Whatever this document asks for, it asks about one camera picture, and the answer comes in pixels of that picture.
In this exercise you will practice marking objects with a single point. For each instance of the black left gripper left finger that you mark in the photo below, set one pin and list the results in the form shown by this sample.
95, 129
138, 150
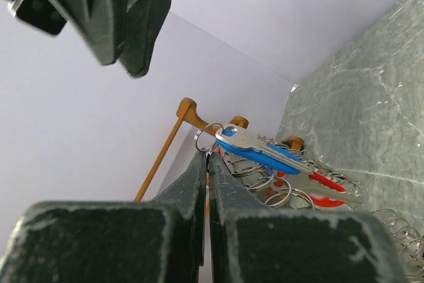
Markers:
160, 240

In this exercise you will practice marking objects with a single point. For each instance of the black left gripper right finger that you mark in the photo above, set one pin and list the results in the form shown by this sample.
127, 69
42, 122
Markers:
251, 242

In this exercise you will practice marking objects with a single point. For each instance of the red capped key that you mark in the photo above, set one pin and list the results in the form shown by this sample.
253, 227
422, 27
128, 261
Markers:
323, 192

